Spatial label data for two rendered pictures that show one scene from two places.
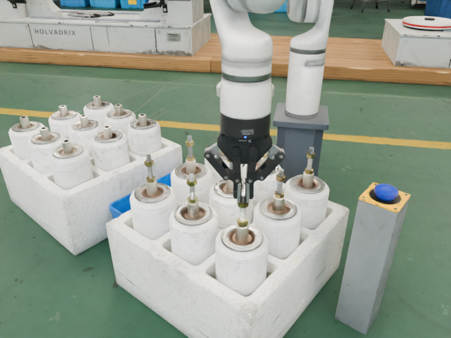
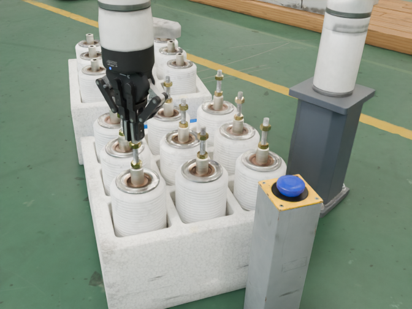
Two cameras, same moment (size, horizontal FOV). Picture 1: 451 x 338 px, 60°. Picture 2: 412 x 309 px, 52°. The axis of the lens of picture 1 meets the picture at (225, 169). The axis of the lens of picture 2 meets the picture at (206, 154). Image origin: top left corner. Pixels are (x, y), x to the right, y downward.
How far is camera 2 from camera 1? 44 cm
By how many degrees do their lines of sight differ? 26
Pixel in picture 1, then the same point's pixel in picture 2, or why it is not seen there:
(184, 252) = (105, 180)
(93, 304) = (60, 205)
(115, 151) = not seen: hidden behind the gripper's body
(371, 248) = (263, 246)
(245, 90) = (106, 18)
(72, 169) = (90, 86)
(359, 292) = (255, 295)
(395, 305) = not seen: outside the picture
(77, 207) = (86, 121)
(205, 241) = not seen: hidden behind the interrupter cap
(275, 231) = (183, 190)
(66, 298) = (46, 193)
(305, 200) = (244, 175)
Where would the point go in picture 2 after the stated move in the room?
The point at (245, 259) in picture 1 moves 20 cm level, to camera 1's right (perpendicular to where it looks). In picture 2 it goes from (121, 199) to (227, 247)
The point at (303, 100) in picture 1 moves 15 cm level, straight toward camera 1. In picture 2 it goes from (326, 73) to (287, 92)
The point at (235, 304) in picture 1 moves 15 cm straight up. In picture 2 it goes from (100, 237) to (91, 162)
